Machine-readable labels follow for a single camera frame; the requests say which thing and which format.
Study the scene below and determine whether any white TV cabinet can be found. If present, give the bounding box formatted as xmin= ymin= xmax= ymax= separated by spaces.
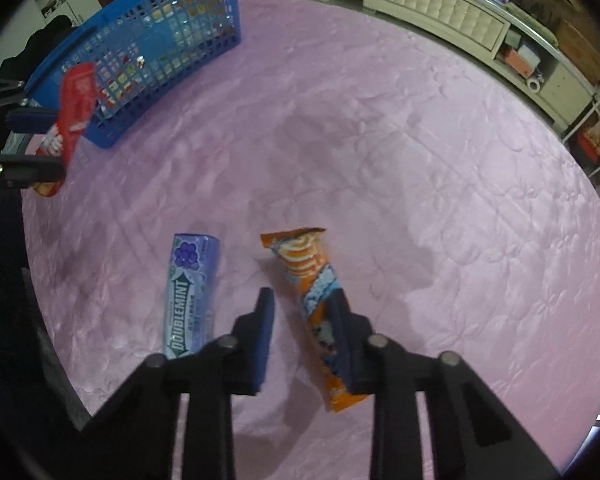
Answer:
xmin=324 ymin=0 xmax=600 ymax=134

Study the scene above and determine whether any cardboard box on cabinet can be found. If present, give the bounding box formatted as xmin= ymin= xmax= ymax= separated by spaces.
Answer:
xmin=555 ymin=20 xmax=600 ymax=86

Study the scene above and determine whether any blue plastic basket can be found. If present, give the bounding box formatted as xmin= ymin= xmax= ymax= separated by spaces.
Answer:
xmin=26 ymin=0 xmax=240 ymax=148

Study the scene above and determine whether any pink quilted tablecloth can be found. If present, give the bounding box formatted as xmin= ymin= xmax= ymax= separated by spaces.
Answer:
xmin=22 ymin=0 xmax=600 ymax=479

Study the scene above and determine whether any orange snack bar wrapper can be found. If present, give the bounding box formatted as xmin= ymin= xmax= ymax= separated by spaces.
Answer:
xmin=260 ymin=228 xmax=366 ymax=413

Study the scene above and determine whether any white metal shelf rack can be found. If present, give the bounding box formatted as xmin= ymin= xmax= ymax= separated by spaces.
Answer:
xmin=562 ymin=82 xmax=600 ymax=181

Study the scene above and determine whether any green folded cloth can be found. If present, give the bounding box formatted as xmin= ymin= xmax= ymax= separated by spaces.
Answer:
xmin=504 ymin=1 xmax=559 ymax=48

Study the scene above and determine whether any red snack bar wrapper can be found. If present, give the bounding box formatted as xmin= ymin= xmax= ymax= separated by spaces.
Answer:
xmin=34 ymin=62 xmax=97 ymax=170

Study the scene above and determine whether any purple Doublemint gum pack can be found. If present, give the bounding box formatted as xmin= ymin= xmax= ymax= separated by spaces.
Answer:
xmin=163 ymin=233 xmax=220 ymax=360

